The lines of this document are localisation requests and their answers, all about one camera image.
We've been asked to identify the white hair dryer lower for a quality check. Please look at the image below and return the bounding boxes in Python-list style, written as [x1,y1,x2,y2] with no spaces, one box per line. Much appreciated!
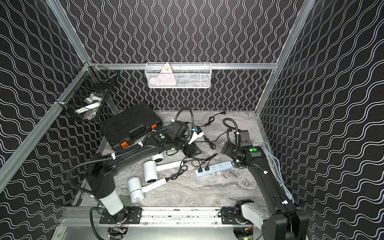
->
[128,177,167,203]

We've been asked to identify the grey power strip cord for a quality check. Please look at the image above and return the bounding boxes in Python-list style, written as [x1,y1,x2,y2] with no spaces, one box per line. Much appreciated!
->
[262,141,293,200]

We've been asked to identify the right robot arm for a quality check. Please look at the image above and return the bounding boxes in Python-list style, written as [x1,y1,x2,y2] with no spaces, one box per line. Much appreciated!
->
[221,130,309,240]

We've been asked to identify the white hair dryer middle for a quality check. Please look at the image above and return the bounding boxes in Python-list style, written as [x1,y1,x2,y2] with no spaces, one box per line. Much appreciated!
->
[143,161,184,184]

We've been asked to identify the light blue power strip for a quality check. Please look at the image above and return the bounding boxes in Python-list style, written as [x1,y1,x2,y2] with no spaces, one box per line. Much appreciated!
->
[195,161,233,178]

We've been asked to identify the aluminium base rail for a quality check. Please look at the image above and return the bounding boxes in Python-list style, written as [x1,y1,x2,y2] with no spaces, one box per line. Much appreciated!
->
[61,206,271,226]

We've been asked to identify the pink triangular card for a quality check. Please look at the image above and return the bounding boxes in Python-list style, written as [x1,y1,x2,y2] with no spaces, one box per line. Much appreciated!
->
[154,63,177,87]

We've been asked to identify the white hair dryer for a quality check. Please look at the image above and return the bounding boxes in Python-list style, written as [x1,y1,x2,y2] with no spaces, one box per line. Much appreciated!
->
[128,177,167,203]
[143,161,184,184]
[151,153,164,163]

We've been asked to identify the black wire basket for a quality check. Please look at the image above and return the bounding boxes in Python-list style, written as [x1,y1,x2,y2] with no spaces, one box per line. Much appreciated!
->
[58,66,118,122]

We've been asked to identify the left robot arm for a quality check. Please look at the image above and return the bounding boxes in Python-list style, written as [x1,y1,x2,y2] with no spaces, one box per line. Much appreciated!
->
[67,121,204,216]

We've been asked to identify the white items in basket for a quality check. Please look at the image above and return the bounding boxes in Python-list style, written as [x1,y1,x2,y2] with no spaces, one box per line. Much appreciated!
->
[75,93,104,120]

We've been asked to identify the white hair dryer upper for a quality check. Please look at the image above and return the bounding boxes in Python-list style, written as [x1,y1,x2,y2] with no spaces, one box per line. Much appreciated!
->
[151,153,164,163]

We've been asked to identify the green dryer black cable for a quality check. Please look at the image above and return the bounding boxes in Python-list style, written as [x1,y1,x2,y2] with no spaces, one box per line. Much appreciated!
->
[194,110,227,128]

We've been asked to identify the clear wall basket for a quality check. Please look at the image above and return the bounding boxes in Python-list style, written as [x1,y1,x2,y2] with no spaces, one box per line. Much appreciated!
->
[145,62,212,89]

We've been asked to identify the black plastic tool case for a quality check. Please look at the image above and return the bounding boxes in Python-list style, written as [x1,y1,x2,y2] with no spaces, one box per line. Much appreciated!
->
[101,103,162,152]

